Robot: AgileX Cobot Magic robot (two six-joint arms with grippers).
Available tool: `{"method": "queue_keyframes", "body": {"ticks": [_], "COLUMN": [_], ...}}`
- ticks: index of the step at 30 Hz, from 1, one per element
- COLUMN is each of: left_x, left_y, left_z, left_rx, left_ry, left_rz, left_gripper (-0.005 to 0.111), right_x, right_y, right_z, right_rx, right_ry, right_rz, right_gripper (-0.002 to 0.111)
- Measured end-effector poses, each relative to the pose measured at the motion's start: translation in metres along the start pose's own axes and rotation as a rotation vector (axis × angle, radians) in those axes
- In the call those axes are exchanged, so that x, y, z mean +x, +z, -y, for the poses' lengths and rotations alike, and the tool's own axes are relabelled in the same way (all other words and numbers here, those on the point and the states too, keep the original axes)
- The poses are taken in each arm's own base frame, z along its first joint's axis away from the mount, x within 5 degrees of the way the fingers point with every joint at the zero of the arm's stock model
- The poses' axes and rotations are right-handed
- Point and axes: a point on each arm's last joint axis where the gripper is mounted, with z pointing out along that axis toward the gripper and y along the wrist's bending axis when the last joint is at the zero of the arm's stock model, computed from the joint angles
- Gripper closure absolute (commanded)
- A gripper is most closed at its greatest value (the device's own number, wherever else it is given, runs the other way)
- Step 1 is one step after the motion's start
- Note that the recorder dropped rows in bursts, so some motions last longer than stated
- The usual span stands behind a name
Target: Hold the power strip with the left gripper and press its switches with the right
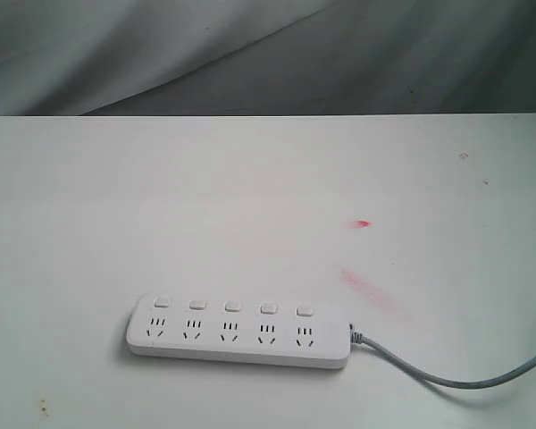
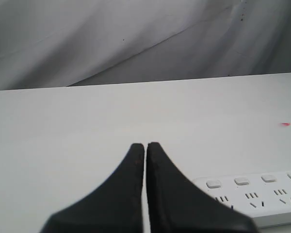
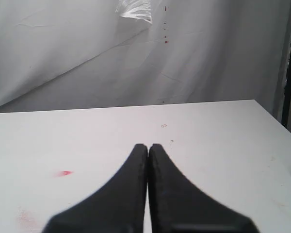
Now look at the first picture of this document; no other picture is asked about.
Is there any white five-outlet power strip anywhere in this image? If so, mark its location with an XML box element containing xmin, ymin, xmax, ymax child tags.
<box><xmin>126</xmin><ymin>291</ymin><xmax>351</xmax><ymax>370</ymax></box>

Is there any grey power cable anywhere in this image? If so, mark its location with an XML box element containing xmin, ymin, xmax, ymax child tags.
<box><xmin>348</xmin><ymin>322</ymin><xmax>536</xmax><ymax>391</ymax></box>

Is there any grey wrinkled backdrop cloth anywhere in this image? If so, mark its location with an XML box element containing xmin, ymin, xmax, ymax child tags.
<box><xmin>0</xmin><ymin>1</ymin><xmax>536</xmax><ymax>115</ymax></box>

